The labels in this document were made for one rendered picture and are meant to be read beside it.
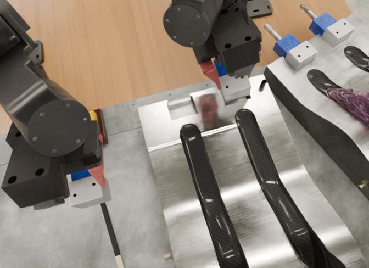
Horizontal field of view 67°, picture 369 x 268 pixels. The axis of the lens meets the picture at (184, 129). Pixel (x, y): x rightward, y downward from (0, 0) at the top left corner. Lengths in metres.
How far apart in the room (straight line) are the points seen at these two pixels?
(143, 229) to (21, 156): 0.32
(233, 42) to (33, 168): 0.26
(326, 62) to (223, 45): 0.38
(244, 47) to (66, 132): 0.22
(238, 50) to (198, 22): 0.06
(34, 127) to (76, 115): 0.04
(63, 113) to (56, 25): 0.60
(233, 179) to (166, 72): 0.32
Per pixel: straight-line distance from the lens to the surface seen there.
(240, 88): 0.50
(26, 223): 0.66
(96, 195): 0.44
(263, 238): 0.46
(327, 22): 0.74
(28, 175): 0.30
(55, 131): 0.27
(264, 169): 0.52
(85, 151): 0.37
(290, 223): 0.49
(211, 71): 0.45
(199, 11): 0.32
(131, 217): 0.59
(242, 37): 0.36
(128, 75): 0.70
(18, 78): 0.28
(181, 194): 0.49
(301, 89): 0.64
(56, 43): 0.82
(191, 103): 0.57
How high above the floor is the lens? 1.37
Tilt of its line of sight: 68 degrees down
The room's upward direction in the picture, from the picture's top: 4 degrees counter-clockwise
